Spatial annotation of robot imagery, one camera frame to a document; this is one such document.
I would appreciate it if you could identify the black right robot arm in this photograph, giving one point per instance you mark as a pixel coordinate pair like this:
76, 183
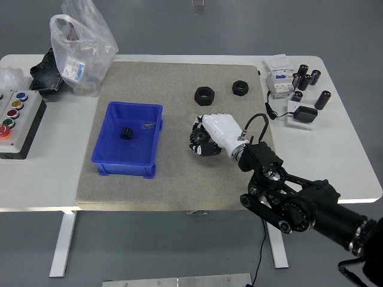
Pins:
317, 206

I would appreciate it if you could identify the grey push-button control box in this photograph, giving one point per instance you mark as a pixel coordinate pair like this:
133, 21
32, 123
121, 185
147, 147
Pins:
21, 125

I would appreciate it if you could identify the crumpled clear plastic wrap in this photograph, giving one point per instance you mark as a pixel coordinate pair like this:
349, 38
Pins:
10, 77

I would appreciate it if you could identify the white square plate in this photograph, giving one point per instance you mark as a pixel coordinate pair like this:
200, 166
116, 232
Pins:
294, 124

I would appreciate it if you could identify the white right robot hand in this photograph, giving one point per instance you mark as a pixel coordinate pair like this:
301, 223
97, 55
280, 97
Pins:
223, 128

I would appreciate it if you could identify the grey-brown mat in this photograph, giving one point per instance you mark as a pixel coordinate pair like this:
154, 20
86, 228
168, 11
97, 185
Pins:
179, 185

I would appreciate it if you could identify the white printed carton in bag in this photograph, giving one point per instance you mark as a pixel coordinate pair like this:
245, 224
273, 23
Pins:
73, 70

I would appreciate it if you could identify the black cylindrical capacitor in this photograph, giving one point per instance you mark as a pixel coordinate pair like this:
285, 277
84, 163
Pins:
296, 96
315, 77
303, 70
322, 100
305, 82
296, 80

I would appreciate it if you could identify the white circuit breaker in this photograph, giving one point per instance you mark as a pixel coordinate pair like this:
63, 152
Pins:
278, 77

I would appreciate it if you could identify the black power adapter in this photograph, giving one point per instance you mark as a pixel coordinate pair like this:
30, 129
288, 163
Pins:
305, 113

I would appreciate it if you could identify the blue plastic bin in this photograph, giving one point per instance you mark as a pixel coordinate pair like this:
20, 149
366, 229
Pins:
127, 143

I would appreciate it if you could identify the small black gear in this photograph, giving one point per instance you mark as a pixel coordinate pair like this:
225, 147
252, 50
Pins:
126, 132

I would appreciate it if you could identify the white table leg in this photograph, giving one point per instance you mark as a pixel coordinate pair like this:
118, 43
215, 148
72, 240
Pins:
64, 242
279, 251

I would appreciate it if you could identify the clear plastic bag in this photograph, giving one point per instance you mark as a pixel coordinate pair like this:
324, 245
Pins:
86, 45

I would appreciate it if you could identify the large black gear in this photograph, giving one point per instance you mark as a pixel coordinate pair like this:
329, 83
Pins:
200, 136

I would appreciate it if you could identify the large black hex nut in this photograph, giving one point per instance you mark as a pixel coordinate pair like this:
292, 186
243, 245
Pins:
204, 95

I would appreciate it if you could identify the black foam pouch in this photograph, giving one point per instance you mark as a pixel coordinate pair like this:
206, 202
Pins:
45, 76

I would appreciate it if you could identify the grey floor plate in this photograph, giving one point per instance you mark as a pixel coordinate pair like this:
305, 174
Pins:
199, 7

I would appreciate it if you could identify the small black hex nut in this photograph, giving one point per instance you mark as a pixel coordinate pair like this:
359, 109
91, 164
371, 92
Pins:
240, 87

